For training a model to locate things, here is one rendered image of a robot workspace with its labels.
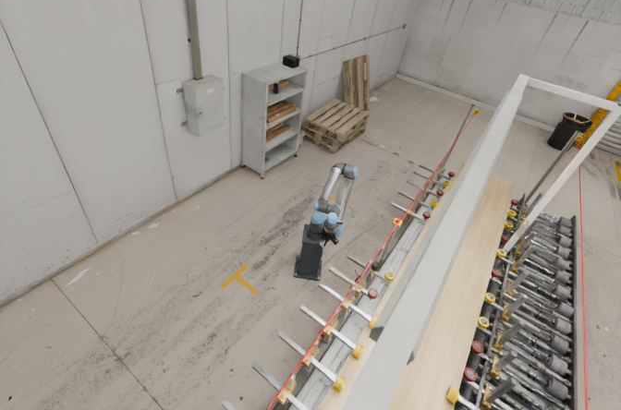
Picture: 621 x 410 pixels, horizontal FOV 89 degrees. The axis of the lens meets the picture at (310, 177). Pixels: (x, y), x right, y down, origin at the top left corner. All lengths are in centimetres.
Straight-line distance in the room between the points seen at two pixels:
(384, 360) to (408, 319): 12
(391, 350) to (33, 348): 347
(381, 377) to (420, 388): 182
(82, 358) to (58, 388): 23
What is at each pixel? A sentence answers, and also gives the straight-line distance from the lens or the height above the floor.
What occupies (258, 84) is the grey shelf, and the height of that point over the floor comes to 149.
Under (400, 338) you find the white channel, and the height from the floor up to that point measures 246.
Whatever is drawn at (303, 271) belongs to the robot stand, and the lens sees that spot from 376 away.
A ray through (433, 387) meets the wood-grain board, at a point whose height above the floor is 90.
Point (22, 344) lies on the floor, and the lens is 399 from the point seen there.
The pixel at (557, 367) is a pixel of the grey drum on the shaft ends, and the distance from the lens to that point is 331.
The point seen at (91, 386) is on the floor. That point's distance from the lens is 357.
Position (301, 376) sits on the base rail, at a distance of 260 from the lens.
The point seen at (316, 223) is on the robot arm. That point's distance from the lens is 320.
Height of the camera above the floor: 314
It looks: 38 degrees down
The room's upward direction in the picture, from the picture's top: 9 degrees clockwise
